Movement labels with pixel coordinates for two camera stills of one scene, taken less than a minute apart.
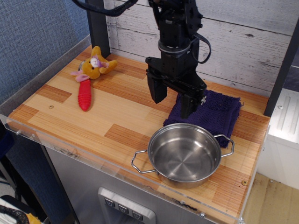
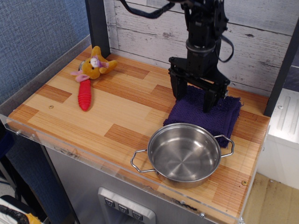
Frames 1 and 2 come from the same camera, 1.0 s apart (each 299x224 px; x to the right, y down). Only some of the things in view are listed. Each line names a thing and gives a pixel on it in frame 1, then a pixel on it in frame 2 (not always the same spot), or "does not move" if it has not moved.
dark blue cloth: [219, 114] does not move
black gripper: [178, 70] → [201, 69]
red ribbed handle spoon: [84, 92] does not move
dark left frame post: [98, 29] does not move
